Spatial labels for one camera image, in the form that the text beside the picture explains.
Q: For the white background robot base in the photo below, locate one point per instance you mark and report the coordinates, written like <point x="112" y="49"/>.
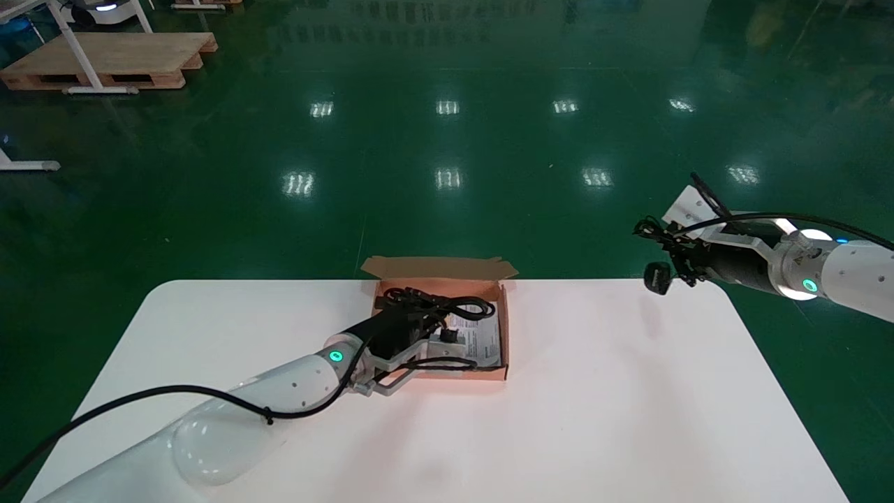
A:
<point x="112" y="14"/>

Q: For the white metal floor foot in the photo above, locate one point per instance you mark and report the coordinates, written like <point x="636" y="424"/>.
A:
<point x="35" y="166"/>

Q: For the small wooden pallet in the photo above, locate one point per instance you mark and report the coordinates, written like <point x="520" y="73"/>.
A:
<point x="199" y="5"/>

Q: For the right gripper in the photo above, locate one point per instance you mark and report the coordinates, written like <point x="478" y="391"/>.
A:
<point x="733" y="262"/>

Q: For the printed white instruction sheet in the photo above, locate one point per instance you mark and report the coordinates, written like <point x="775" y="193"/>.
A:
<point x="485" y="346"/>

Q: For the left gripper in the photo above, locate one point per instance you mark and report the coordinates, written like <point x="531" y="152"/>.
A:
<point x="391" y="339"/>

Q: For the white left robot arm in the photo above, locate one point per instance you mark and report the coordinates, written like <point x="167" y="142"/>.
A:
<point x="230" y="419"/>

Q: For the white metal table frame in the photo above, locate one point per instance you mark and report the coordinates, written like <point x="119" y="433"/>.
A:
<point x="98" y="90"/>

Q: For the large wooden pallet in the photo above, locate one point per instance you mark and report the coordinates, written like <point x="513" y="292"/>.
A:
<point x="126" y="56"/>

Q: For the open brown cardboard box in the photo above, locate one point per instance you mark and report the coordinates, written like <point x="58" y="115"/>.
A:
<point x="440" y="269"/>

